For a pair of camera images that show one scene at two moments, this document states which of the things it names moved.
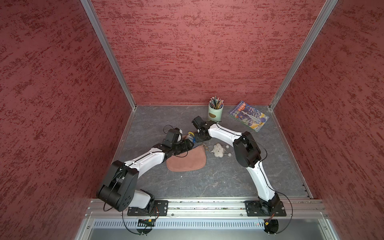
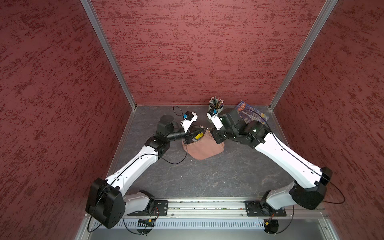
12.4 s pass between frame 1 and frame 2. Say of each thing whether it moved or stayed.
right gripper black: moved
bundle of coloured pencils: stayed
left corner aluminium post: stayed
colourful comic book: stayed
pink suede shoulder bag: moved
